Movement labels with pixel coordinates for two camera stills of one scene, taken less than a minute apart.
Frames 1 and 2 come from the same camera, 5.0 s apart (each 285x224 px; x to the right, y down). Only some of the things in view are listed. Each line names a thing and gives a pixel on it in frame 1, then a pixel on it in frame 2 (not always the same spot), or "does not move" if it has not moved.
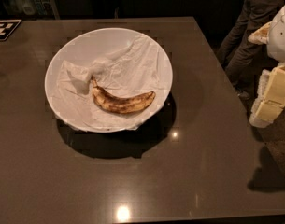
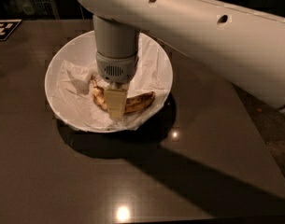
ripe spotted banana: (118, 105) does not move
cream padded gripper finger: (274, 93) to (117, 52)
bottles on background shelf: (32, 2) does not move
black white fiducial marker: (2, 29) does not move
